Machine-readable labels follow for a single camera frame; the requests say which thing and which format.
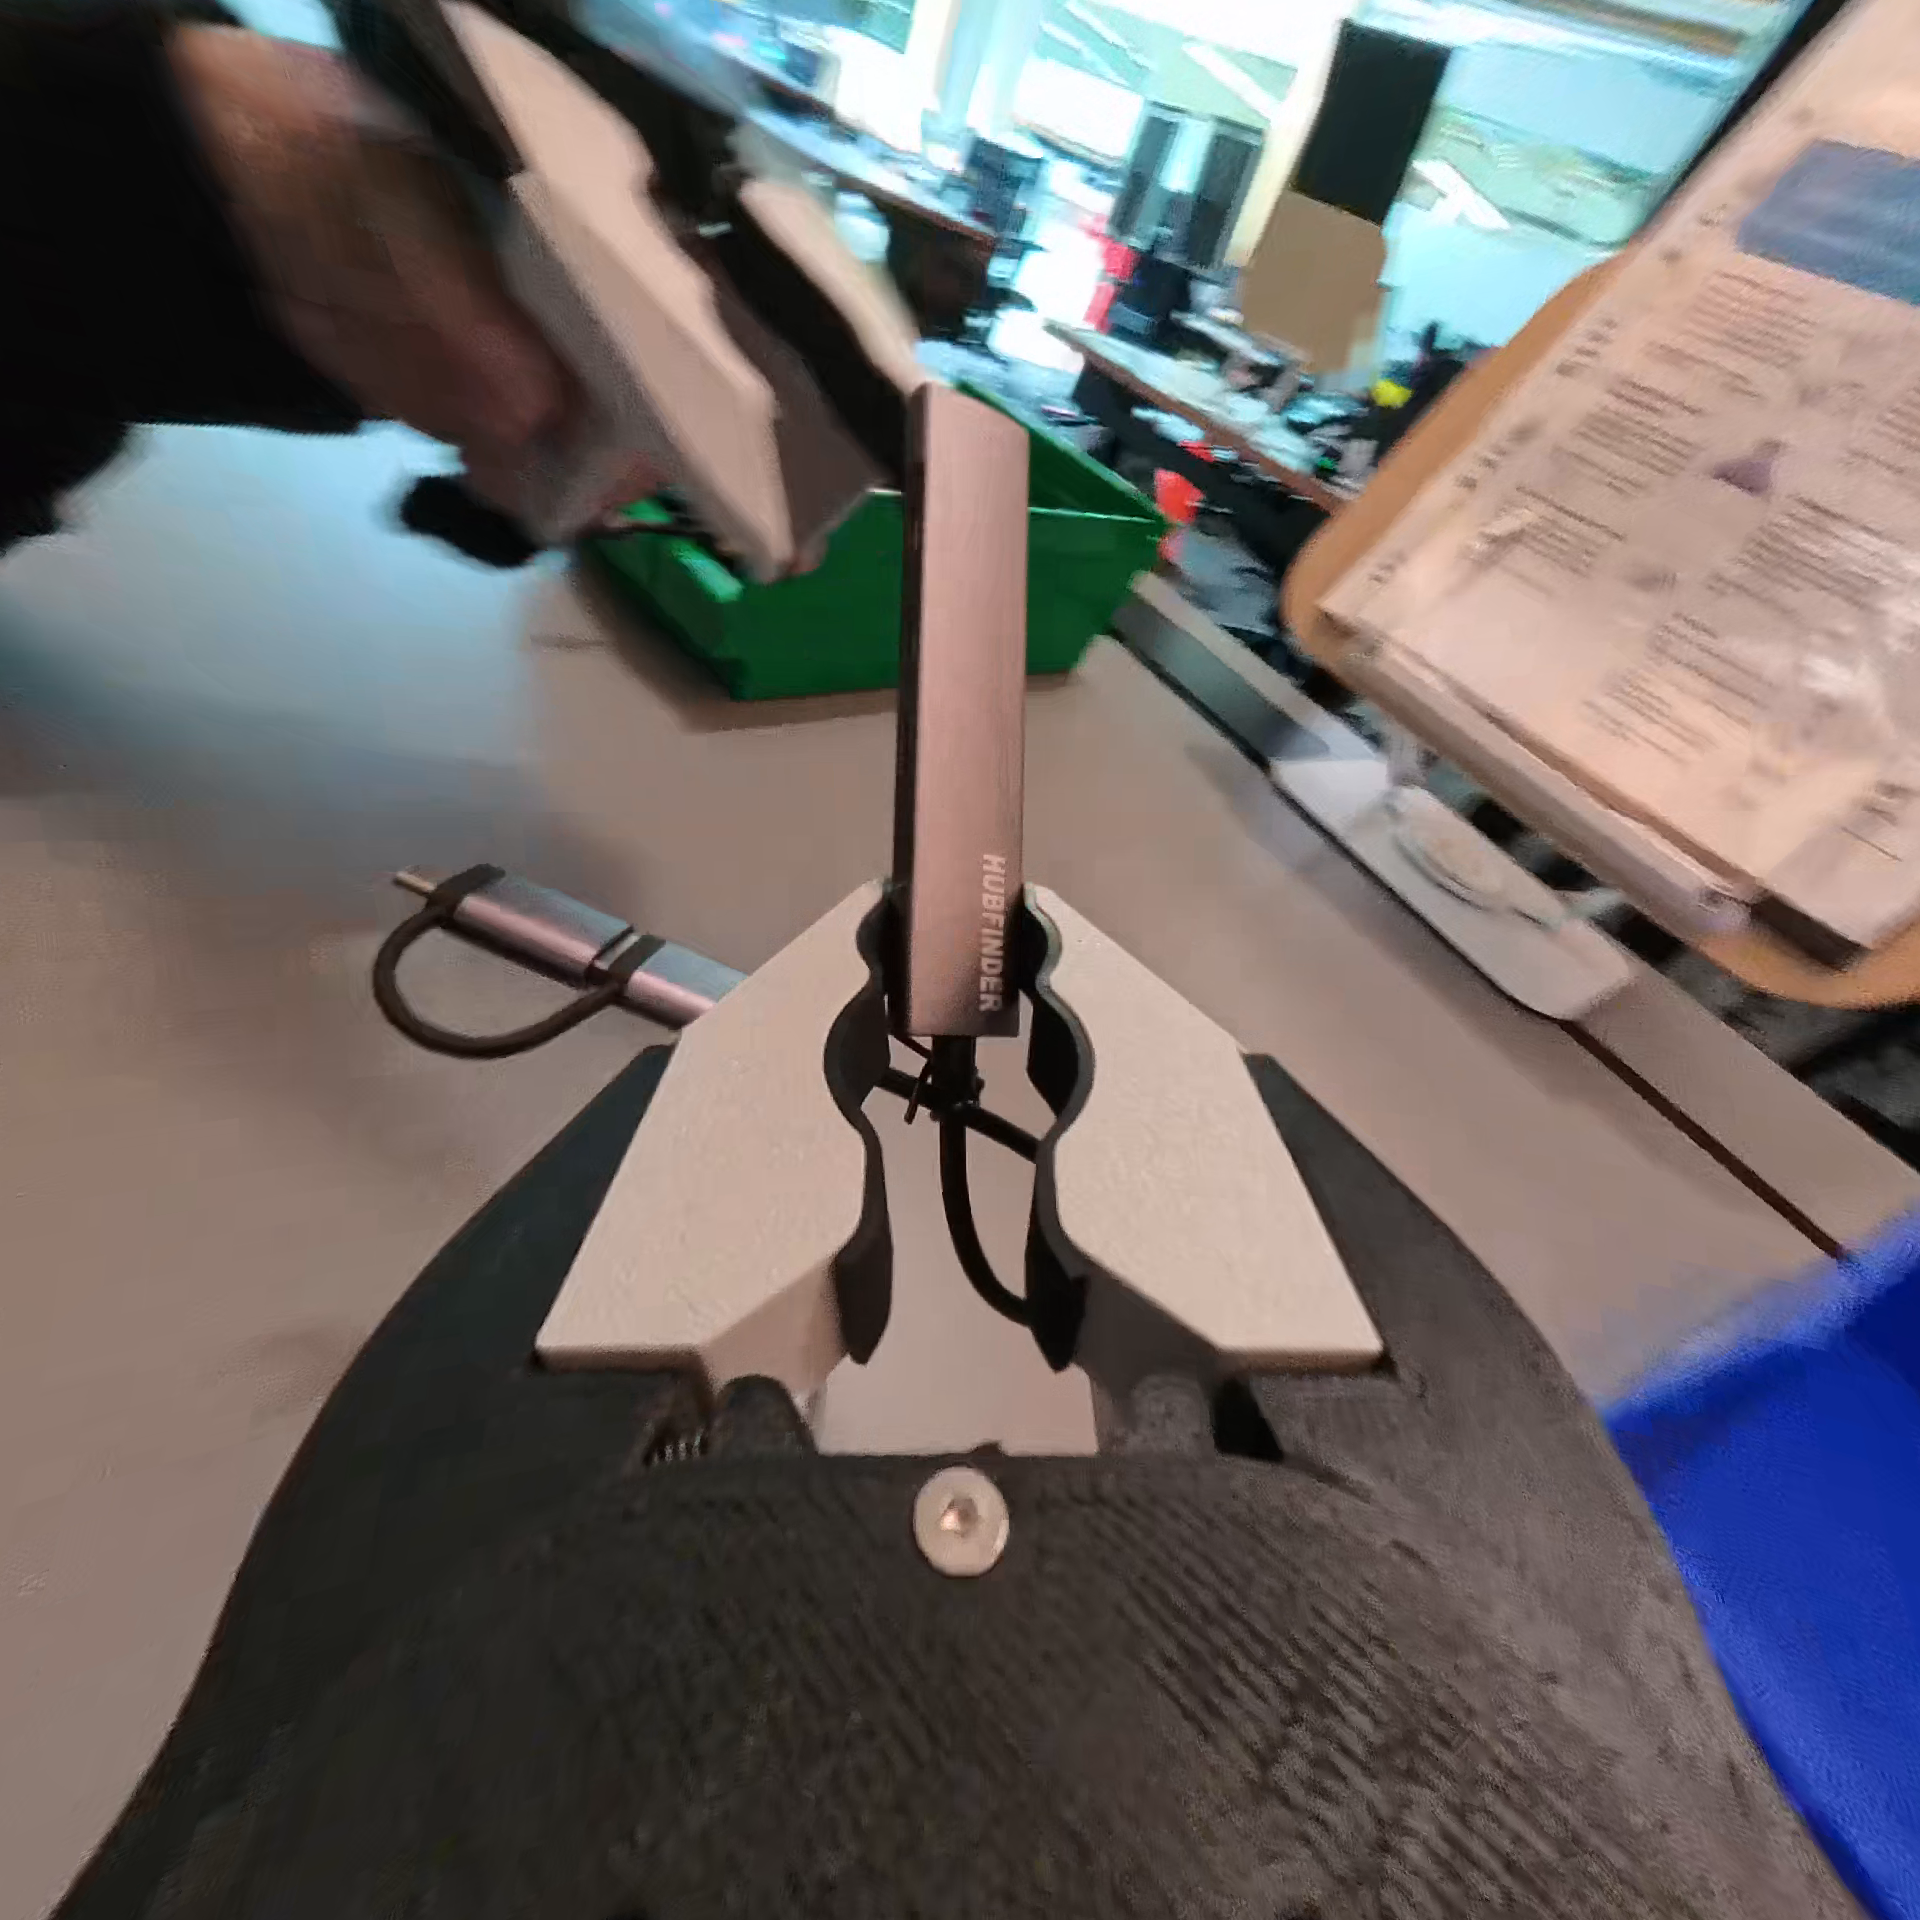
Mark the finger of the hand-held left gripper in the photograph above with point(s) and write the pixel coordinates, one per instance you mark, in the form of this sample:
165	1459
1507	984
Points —
662	359
834	331

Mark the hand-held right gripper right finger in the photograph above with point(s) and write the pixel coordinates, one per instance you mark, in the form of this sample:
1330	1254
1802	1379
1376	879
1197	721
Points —
1200	1200

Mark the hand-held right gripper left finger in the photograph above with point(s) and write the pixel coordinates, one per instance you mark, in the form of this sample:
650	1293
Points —
720	1200

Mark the green plastic bin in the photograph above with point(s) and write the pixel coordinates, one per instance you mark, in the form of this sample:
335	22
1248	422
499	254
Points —
839	615

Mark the dark grey usb hub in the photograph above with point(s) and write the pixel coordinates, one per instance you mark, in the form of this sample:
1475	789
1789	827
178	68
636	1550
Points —
967	676

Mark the blue plastic bin white tag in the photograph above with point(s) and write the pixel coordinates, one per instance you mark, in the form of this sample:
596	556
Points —
1771	1576

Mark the person's left forearm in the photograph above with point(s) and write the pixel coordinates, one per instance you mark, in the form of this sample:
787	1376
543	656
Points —
91	270

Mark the person's left hand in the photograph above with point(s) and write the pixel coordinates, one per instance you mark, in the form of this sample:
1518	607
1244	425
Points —
376	270

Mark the wooden document stand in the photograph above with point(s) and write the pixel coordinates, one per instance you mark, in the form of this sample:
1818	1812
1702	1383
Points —
1314	285
1308	592

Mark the black monitor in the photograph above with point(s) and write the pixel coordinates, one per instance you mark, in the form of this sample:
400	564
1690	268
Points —
1372	119

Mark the printed instruction sheets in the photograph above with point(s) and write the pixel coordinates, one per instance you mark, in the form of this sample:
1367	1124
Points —
1651	524

